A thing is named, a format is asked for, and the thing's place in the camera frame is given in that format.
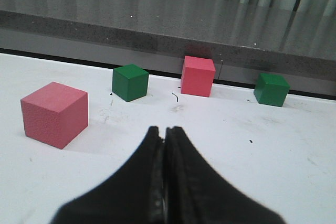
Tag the dark stone counter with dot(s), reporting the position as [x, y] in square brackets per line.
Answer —
[242, 39]

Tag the near pink cube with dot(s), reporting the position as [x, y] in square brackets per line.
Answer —
[55, 114]

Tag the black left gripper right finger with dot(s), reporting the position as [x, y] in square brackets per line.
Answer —
[196, 193]

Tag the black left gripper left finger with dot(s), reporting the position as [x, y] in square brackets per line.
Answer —
[133, 194]

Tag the pink cube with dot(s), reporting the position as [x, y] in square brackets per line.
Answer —
[197, 76]
[55, 114]

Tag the right green cube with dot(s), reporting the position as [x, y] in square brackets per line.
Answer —
[271, 89]

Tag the far pink cube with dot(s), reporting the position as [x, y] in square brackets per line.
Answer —
[197, 76]

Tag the green cube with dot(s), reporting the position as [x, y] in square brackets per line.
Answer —
[130, 82]
[271, 89]

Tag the left green cube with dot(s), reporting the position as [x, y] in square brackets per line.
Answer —
[130, 82]

